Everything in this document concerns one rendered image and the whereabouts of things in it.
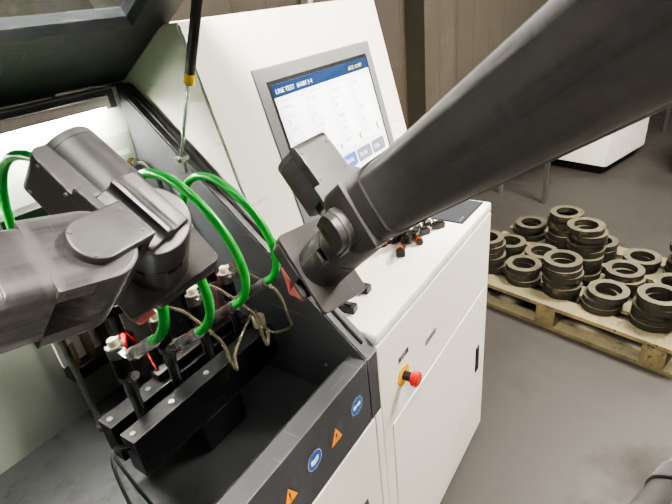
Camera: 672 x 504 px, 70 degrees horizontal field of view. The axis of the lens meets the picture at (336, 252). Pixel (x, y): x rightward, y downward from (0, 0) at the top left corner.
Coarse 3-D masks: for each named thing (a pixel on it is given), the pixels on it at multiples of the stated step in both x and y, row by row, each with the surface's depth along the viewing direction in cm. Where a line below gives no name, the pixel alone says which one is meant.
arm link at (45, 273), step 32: (32, 224) 30; (64, 224) 31; (0, 256) 27; (32, 256) 28; (64, 256) 30; (128, 256) 32; (0, 288) 26; (32, 288) 27; (64, 288) 28; (96, 288) 31; (0, 320) 26; (32, 320) 29; (64, 320) 32; (96, 320) 34; (0, 352) 29
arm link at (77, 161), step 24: (48, 144) 37; (72, 144) 37; (96, 144) 38; (48, 168) 35; (72, 168) 37; (96, 168) 37; (120, 168) 38; (48, 192) 36; (72, 192) 35; (96, 192) 36; (96, 216) 32; (120, 216) 33; (72, 240) 30; (96, 240) 31; (120, 240) 32; (144, 240) 34; (96, 264) 31
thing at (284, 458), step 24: (360, 360) 91; (336, 384) 86; (360, 384) 90; (312, 408) 82; (336, 408) 84; (288, 432) 78; (312, 432) 79; (360, 432) 94; (264, 456) 74; (288, 456) 74; (336, 456) 88; (240, 480) 71; (264, 480) 70; (288, 480) 75; (312, 480) 82
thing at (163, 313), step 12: (12, 156) 62; (24, 156) 61; (0, 168) 67; (0, 180) 69; (0, 192) 71; (0, 204) 73; (12, 216) 75; (12, 228) 76; (168, 312) 60; (168, 324) 61; (156, 336) 62
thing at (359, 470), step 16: (368, 432) 98; (352, 448) 93; (368, 448) 99; (352, 464) 94; (368, 464) 101; (336, 480) 90; (352, 480) 96; (368, 480) 102; (320, 496) 85; (336, 496) 91; (352, 496) 97; (368, 496) 104
